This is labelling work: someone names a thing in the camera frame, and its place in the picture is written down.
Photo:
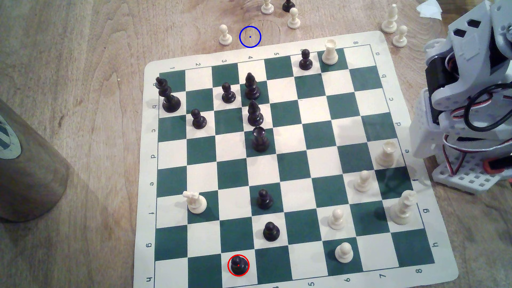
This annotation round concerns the white chess king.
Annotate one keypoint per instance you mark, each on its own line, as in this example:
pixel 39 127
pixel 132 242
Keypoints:
pixel 402 211

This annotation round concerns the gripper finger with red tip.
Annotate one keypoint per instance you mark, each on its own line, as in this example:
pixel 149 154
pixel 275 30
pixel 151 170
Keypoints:
pixel 495 165

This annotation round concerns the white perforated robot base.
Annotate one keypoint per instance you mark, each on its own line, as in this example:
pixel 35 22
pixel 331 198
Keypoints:
pixel 460 178

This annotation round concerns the white chess knight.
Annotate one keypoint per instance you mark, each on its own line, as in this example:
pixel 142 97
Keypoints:
pixel 196 204

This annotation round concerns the black chess king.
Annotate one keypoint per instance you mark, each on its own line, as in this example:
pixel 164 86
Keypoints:
pixel 170 102

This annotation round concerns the white chess rook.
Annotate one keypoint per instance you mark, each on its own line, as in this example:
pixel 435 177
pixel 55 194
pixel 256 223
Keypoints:
pixel 330 54
pixel 387 156

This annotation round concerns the white chess bishop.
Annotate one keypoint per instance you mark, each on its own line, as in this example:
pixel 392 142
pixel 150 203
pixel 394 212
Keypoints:
pixel 389 23

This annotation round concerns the black chess rook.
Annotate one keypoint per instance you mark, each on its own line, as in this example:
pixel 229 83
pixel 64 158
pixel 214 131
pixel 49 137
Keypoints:
pixel 260 140

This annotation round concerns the black chess bishop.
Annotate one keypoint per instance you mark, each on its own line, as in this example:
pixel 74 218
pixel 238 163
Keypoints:
pixel 252 90
pixel 255 116

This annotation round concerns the black chess pawn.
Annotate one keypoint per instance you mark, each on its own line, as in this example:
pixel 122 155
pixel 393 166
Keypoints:
pixel 238 267
pixel 199 121
pixel 271 233
pixel 306 62
pixel 228 95
pixel 264 201

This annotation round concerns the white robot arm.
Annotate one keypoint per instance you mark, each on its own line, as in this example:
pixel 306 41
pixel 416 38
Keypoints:
pixel 452 94

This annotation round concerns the white paper scrap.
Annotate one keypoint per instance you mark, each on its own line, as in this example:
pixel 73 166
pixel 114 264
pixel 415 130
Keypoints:
pixel 430 8

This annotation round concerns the white chess piece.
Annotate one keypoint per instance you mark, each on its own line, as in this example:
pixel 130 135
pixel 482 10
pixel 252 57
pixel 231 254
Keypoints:
pixel 267 7

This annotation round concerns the white chess pawn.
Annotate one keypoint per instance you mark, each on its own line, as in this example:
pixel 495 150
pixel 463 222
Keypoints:
pixel 225 36
pixel 294 20
pixel 336 221
pixel 363 183
pixel 400 38
pixel 343 254

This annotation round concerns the brown cylinder with round logo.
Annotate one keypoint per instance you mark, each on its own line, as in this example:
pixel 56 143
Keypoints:
pixel 28 176

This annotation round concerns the green white chess board mat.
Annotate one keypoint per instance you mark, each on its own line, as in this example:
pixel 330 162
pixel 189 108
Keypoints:
pixel 292 172

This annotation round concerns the black chess piece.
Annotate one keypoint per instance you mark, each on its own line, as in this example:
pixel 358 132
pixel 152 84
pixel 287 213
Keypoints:
pixel 288 5

